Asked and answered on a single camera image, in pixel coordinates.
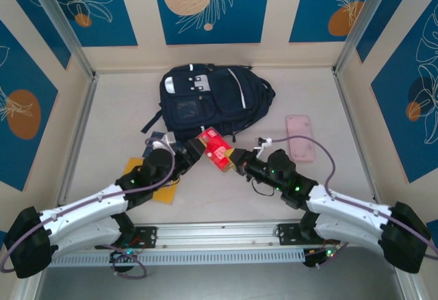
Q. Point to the red snack packet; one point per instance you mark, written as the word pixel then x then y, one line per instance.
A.
pixel 219 149

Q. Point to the yellow book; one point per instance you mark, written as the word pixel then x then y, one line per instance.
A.
pixel 164 195

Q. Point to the navy book with white lines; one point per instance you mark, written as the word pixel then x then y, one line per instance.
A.
pixel 157 135

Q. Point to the navy blue student backpack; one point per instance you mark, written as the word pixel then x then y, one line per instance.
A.
pixel 219 101

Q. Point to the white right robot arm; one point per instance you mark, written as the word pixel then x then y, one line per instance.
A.
pixel 342 207

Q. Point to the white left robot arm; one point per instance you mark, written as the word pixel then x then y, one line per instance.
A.
pixel 85 211

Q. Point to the black controller board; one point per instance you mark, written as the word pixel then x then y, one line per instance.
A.
pixel 318 257
pixel 123 260

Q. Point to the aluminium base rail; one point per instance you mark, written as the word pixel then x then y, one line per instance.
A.
pixel 222 235

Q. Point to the aluminium floor rail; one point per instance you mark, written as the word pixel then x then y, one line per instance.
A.
pixel 80 135
pixel 356 135

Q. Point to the aluminium frame post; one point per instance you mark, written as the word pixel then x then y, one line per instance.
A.
pixel 369 15
pixel 58 22

